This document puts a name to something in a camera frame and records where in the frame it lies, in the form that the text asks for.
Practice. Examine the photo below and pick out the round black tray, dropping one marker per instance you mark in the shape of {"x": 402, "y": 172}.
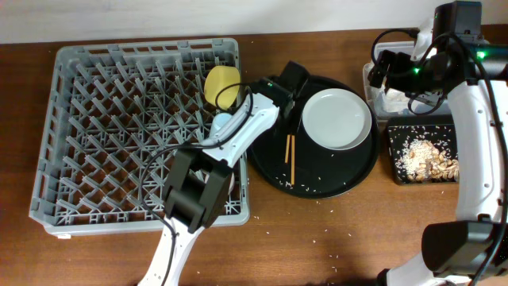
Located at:
{"x": 319, "y": 172}

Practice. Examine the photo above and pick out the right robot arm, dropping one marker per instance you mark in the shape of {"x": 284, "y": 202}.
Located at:
{"x": 474, "y": 246}

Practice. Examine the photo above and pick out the pink plastic cup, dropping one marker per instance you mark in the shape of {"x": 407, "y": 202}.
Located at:
{"x": 231, "y": 184}

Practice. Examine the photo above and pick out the food scraps and rice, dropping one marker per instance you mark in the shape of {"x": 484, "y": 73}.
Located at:
{"x": 421, "y": 161}

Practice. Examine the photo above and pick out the wooden chopstick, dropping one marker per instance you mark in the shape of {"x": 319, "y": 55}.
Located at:
{"x": 287, "y": 149}
{"x": 292, "y": 160}

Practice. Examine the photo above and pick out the black rectangular waste tray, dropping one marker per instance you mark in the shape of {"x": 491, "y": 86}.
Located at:
{"x": 438, "y": 129}

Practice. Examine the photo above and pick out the white napkin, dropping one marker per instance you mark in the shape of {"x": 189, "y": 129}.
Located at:
{"x": 395, "y": 102}

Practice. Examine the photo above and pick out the light blue plastic cup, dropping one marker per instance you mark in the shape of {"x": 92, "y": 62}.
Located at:
{"x": 218, "y": 122}

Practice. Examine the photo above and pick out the clear plastic waste bin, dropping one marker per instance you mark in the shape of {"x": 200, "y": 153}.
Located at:
{"x": 374, "y": 94}

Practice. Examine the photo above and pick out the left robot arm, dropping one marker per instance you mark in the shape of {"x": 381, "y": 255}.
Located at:
{"x": 201, "y": 175}

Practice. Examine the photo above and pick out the yellow plastic bowl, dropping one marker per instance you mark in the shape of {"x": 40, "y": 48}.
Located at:
{"x": 222, "y": 86}

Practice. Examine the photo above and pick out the grey dishwasher rack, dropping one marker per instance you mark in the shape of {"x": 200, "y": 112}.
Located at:
{"x": 111, "y": 108}

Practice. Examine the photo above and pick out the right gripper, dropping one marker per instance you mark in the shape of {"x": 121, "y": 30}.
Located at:
{"x": 400, "y": 63}

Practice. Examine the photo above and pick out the grey round plate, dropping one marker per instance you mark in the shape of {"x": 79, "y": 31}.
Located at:
{"x": 336, "y": 119}

